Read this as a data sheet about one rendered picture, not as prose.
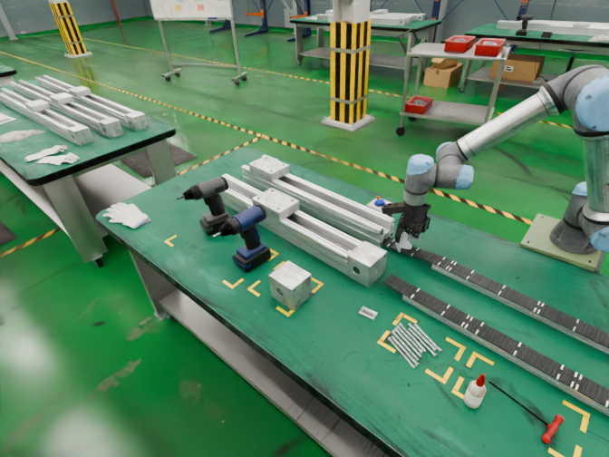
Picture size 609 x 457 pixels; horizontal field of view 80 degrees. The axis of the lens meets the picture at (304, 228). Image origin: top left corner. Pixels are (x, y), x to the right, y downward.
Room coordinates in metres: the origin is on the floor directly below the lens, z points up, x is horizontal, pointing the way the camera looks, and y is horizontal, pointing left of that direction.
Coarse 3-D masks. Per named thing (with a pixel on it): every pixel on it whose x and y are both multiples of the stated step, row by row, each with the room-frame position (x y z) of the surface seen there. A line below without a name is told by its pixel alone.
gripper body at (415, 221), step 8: (408, 208) 0.98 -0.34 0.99; (416, 208) 0.97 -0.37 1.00; (424, 208) 0.97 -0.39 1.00; (408, 216) 1.00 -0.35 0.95; (416, 216) 0.98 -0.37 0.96; (424, 216) 0.96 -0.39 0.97; (408, 224) 0.98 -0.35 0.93; (416, 224) 0.96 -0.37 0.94; (424, 224) 0.98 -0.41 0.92; (408, 232) 0.99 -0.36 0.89; (416, 232) 0.96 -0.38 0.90
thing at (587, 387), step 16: (400, 288) 0.80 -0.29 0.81; (416, 288) 0.79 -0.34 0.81; (432, 304) 0.73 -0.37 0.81; (464, 320) 0.66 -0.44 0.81; (480, 336) 0.61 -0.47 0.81; (496, 336) 0.60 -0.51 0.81; (512, 352) 0.55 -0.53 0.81; (528, 352) 0.55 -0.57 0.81; (544, 368) 0.50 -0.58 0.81; (560, 368) 0.50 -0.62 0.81; (576, 384) 0.45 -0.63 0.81; (592, 384) 0.45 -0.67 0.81; (608, 400) 0.41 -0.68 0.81
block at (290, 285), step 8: (288, 264) 0.87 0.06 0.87; (280, 272) 0.84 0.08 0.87; (288, 272) 0.84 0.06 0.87; (296, 272) 0.83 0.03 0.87; (304, 272) 0.83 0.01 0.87; (272, 280) 0.82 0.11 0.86; (280, 280) 0.80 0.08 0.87; (288, 280) 0.80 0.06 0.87; (296, 280) 0.80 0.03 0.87; (304, 280) 0.80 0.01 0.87; (272, 288) 0.82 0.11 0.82; (280, 288) 0.79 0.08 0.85; (288, 288) 0.77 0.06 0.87; (296, 288) 0.77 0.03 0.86; (304, 288) 0.80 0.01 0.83; (272, 296) 0.82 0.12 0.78; (280, 296) 0.80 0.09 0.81; (288, 296) 0.77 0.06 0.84; (296, 296) 0.77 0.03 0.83; (304, 296) 0.80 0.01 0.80; (288, 304) 0.77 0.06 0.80; (296, 304) 0.77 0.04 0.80
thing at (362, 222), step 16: (256, 176) 1.53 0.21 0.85; (288, 176) 1.48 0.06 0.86; (288, 192) 1.38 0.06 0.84; (304, 192) 1.33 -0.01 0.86; (320, 192) 1.34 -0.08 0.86; (304, 208) 1.31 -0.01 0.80; (320, 208) 1.24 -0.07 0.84; (336, 208) 1.20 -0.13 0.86; (352, 208) 1.22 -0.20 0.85; (368, 208) 1.19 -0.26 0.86; (336, 224) 1.18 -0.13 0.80; (352, 224) 1.13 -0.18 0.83; (368, 224) 1.08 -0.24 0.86; (384, 224) 1.11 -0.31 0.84; (368, 240) 1.07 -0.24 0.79
